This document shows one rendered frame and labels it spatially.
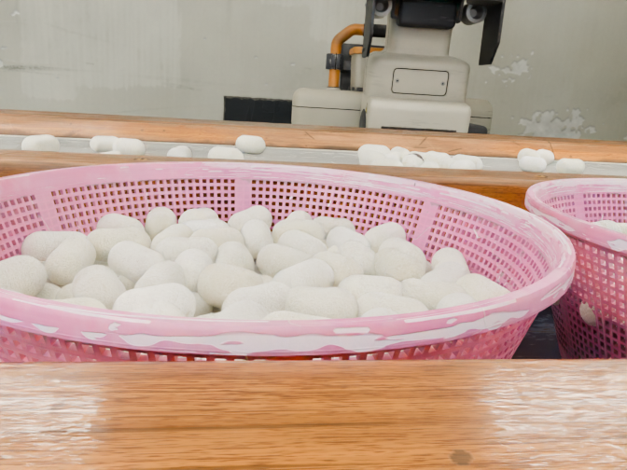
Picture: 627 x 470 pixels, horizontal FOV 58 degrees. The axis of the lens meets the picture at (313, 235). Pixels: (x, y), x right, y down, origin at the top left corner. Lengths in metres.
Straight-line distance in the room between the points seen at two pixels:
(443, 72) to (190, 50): 1.61
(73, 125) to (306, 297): 0.60
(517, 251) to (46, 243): 0.23
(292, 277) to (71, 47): 2.62
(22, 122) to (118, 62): 1.98
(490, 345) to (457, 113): 1.11
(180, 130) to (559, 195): 0.50
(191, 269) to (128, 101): 2.52
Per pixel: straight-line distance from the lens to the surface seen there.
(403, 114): 1.24
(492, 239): 0.31
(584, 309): 0.31
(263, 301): 0.22
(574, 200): 0.44
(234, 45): 2.68
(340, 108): 1.52
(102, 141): 0.64
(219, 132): 0.76
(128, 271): 0.27
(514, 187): 0.44
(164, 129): 0.77
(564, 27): 2.95
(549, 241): 0.26
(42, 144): 0.59
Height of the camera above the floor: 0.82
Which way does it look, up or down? 15 degrees down
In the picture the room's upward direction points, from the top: 4 degrees clockwise
